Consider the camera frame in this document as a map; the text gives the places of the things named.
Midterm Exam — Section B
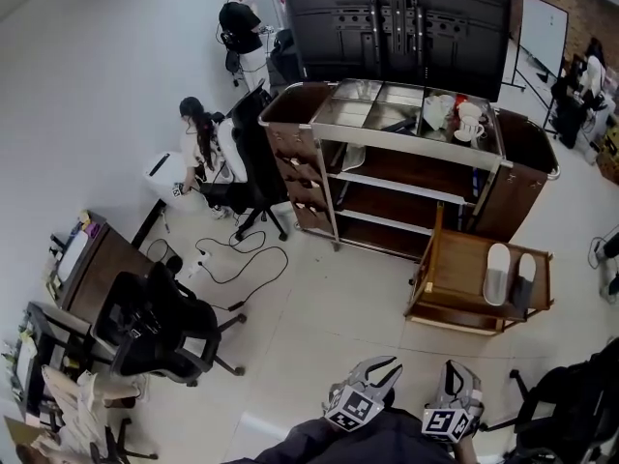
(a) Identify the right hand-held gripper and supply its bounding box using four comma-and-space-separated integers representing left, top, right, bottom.
422, 359, 486, 446

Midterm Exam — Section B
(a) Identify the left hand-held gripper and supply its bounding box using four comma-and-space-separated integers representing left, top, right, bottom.
323, 355, 404, 434

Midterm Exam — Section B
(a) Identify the small wooden shelf stand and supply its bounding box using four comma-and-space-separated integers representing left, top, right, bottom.
403, 202, 555, 337

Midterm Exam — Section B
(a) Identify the white and dark grey slipper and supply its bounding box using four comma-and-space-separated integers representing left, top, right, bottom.
512, 252, 538, 310

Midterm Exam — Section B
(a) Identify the person's right forearm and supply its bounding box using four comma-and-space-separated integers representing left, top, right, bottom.
452, 440, 479, 464

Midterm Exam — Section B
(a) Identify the person's dark clothed body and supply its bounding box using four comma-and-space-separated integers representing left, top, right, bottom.
226, 401, 485, 464

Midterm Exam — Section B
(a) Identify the black padded office chair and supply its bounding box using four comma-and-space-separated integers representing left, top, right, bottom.
483, 336, 619, 464

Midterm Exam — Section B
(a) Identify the wooden and metal service cart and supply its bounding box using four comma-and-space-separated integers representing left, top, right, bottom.
257, 77, 562, 262

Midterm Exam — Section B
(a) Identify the white power strip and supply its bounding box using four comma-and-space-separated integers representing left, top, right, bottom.
185, 250, 214, 279

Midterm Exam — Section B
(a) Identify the black mesh office chair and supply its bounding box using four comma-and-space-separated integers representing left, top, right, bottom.
90, 257, 249, 389

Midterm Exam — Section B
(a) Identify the black flat bar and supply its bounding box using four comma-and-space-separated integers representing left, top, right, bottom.
380, 116, 418, 133

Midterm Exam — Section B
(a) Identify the white cup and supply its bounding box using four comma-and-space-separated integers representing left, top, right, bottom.
453, 115, 486, 143

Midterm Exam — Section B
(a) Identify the white crumpled bag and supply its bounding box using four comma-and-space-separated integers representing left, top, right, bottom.
424, 93, 457, 131

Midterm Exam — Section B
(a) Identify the white chair backrest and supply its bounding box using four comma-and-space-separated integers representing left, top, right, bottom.
216, 117, 249, 184

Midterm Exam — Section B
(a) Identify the black chair base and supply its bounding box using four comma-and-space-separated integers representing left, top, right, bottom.
88, 417, 160, 464

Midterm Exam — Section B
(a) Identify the yellow box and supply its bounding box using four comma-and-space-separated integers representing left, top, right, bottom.
596, 124, 619, 186

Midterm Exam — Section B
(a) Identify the black table leg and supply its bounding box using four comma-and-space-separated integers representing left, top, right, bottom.
129, 197, 169, 249

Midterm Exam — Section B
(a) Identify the black swivel chair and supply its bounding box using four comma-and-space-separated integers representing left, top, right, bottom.
549, 75, 590, 150

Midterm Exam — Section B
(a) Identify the dark wooden desk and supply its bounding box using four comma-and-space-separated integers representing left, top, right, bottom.
51, 209, 157, 321

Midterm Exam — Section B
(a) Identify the white round appliance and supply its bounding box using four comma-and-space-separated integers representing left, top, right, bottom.
142, 150, 207, 213

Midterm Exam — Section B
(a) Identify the beige cloth bag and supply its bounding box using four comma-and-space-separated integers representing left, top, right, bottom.
40, 363, 152, 456

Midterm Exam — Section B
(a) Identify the black bag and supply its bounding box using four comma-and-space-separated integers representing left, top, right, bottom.
267, 28, 305, 87

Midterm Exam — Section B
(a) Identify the white laptop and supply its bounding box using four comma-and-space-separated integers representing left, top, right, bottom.
56, 231, 90, 285

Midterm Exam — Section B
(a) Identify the black side table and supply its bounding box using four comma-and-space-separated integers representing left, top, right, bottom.
16, 301, 96, 422

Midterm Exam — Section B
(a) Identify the large black display panel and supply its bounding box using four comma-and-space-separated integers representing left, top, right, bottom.
279, 0, 514, 102

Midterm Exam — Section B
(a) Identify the whiteboard on black stand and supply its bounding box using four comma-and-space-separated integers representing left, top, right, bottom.
501, 0, 571, 137

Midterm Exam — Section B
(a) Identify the cardboard box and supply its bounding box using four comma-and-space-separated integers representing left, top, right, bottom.
1, 416, 57, 464

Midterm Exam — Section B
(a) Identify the white cabinet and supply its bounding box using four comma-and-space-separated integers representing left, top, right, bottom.
250, 0, 287, 34

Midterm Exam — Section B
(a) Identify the long black cable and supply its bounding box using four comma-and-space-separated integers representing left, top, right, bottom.
194, 231, 290, 311

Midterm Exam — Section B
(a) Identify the black cable loop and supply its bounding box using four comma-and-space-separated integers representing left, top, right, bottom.
586, 223, 619, 271

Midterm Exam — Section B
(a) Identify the short black cable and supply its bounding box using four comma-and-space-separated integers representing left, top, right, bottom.
144, 237, 184, 273

